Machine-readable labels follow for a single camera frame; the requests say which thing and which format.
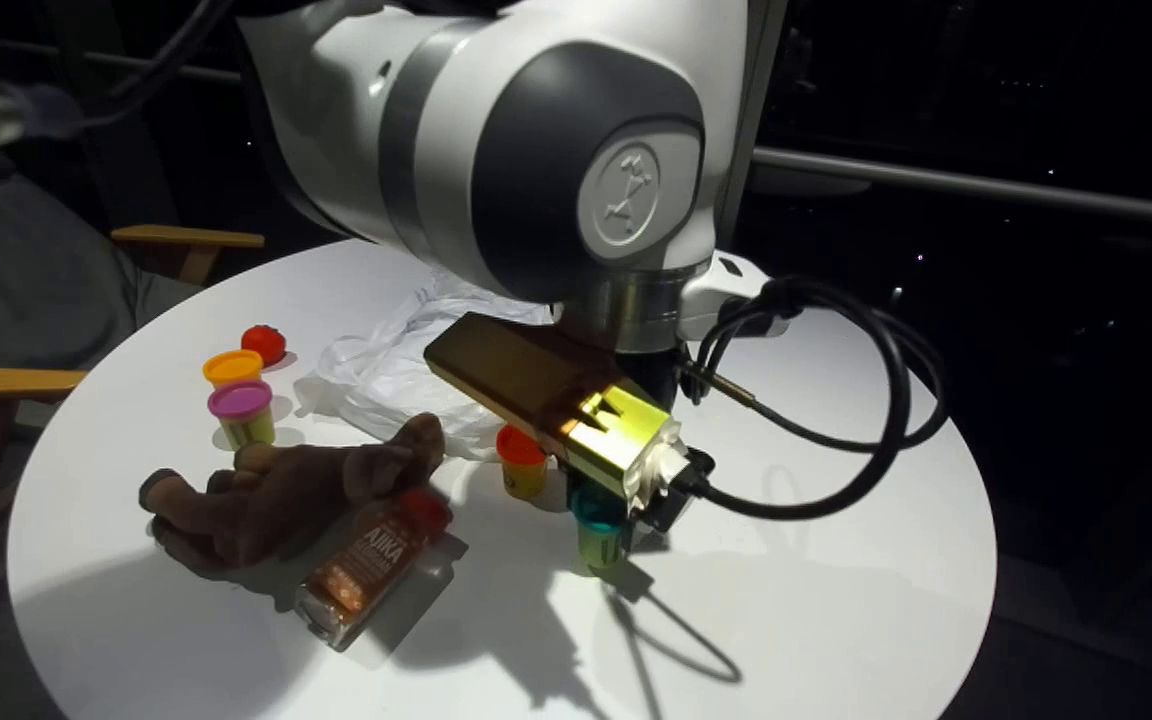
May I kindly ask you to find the white plastic bag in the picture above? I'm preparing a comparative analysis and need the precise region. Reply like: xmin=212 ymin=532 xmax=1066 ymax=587
xmin=291 ymin=273 xmax=556 ymax=459

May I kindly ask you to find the teal lid small container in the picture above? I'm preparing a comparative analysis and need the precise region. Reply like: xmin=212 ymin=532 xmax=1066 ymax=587
xmin=569 ymin=480 xmax=632 ymax=577

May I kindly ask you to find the brown deer plush toy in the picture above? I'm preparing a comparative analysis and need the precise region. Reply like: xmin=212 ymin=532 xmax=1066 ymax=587
xmin=141 ymin=413 xmax=445 ymax=580

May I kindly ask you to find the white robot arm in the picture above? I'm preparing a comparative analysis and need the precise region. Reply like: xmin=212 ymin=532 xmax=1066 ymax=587
xmin=237 ymin=0 xmax=758 ymax=356

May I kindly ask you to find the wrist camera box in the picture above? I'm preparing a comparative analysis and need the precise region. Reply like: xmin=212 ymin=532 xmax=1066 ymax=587
xmin=422 ymin=312 xmax=687 ymax=512

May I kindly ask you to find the black camera cable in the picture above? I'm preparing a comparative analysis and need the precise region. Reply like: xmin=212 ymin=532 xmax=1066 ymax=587
xmin=677 ymin=278 xmax=952 ymax=523

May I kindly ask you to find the metal window railing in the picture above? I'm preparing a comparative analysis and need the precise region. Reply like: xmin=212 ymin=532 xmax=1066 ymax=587
xmin=753 ymin=148 xmax=1152 ymax=226

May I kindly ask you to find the orange lid small container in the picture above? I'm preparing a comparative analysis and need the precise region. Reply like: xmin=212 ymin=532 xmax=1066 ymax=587
xmin=495 ymin=424 xmax=546 ymax=499

